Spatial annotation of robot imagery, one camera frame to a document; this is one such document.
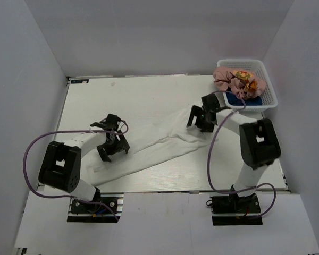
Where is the blue label sticker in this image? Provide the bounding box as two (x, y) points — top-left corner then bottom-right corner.
(70, 79), (89, 84)

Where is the pink printed t shirt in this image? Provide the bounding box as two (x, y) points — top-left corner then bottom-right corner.
(213, 66), (266, 99)

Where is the blue t shirt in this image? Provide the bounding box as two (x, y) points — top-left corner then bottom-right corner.
(225, 92), (263, 106)

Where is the white plastic basket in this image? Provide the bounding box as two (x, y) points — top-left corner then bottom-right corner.
(217, 59), (278, 113)

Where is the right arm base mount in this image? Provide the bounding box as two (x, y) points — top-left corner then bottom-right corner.
(206, 194), (263, 226)

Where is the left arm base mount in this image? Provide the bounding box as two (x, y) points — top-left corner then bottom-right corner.
(67, 193), (124, 223)

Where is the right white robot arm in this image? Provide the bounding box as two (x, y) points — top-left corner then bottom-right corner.
(187, 93), (281, 212)

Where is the white t shirt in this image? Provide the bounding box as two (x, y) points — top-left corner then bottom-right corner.
(85, 108), (213, 186)

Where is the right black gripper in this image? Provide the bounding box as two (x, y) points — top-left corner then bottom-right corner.
(188, 105), (216, 133)

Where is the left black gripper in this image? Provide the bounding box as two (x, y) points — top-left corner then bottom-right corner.
(97, 131), (130, 163)

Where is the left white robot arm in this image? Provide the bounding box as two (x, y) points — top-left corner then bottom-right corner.
(38, 114), (130, 212)

